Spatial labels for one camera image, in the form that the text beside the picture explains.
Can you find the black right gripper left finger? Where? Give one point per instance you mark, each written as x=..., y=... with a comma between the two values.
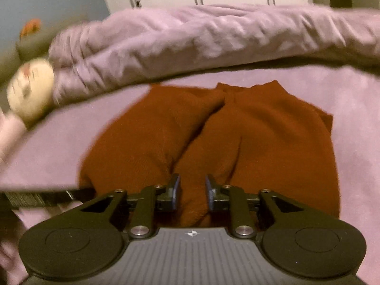
x=88, y=239

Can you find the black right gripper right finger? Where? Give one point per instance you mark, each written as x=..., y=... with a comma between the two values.
x=294, y=237

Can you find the rust orange knit garment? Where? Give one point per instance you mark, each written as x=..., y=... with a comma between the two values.
x=255, y=138

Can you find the lilac bed sheet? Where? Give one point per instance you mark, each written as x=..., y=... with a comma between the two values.
x=48, y=156

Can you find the pink unicorn plush toy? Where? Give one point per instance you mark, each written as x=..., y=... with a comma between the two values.
x=12, y=129

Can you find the cream round-head plush doll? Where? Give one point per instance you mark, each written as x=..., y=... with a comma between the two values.
x=29, y=92

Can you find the olive green upholstered headboard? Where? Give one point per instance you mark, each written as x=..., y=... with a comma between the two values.
x=30, y=47

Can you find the orange plush toy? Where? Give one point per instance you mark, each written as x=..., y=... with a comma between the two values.
x=30, y=27

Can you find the rolled lilac duvet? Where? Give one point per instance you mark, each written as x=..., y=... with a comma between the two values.
x=135, y=46

